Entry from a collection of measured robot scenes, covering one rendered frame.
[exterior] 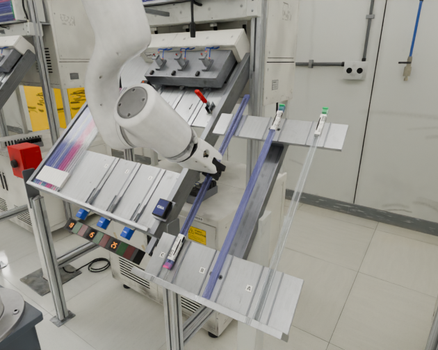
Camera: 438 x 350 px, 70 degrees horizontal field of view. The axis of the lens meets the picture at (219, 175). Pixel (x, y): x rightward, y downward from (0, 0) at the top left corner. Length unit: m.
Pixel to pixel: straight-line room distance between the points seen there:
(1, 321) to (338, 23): 2.45
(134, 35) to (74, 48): 1.88
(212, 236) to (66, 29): 1.69
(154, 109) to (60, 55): 1.86
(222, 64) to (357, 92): 1.58
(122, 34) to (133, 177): 0.61
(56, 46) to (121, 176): 1.39
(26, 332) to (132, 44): 0.58
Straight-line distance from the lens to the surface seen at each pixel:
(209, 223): 1.19
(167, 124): 0.55
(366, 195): 2.70
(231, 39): 1.18
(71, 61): 2.39
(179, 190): 0.93
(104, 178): 1.16
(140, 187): 1.03
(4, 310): 0.80
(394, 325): 1.84
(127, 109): 0.54
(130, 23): 0.54
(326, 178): 2.72
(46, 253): 1.60
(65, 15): 2.41
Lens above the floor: 1.17
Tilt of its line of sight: 20 degrees down
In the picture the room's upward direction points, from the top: straight up
